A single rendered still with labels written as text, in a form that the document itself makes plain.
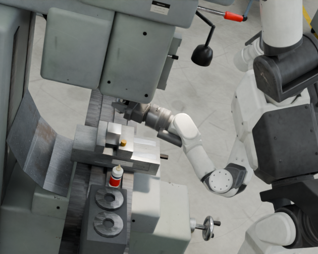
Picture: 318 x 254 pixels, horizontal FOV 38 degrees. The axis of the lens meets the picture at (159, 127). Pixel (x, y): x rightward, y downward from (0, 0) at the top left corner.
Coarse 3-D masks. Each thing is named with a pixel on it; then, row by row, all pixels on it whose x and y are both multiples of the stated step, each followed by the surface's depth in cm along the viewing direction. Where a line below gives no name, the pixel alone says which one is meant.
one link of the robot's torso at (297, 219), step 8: (280, 208) 123; (288, 208) 121; (296, 208) 120; (296, 216) 119; (296, 224) 118; (304, 224) 116; (296, 232) 118; (304, 232) 117; (296, 240) 118; (304, 240) 118; (312, 240) 116; (288, 248) 121
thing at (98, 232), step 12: (96, 192) 145; (108, 192) 146; (120, 192) 149; (96, 204) 143; (108, 204) 142; (120, 204) 143; (84, 216) 152; (96, 216) 137; (108, 216) 139; (120, 216) 141; (84, 228) 144; (96, 228) 134; (108, 228) 135; (120, 228) 136; (84, 240) 137; (96, 240) 133; (108, 240) 134; (120, 240) 135; (84, 252) 136; (96, 252) 136; (108, 252) 136; (120, 252) 137
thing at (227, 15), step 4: (200, 8) 132; (204, 8) 132; (208, 12) 133; (212, 12) 133; (216, 12) 133; (220, 12) 133; (228, 12) 133; (224, 16) 134; (228, 16) 133; (232, 16) 133; (236, 16) 133; (240, 16) 134; (232, 20) 134; (236, 20) 134; (240, 20) 134
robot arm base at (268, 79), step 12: (312, 36) 110; (264, 60) 108; (264, 72) 110; (276, 72) 107; (312, 72) 113; (264, 84) 113; (276, 84) 108; (288, 84) 112; (300, 84) 111; (276, 96) 111; (288, 96) 112
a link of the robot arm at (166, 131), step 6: (162, 114) 161; (168, 114) 161; (162, 120) 160; (168, 120) 161; (156, 126) 161; (162, 126) 161; (168, 126) 161; (162, 132) 160; (168, 132) 161; (174, 132) 161; (162, 138) 160; (168, 138) 160; (174, 138) 159; (180, 138) 160; (174, 144) 160; (180, 144) 159
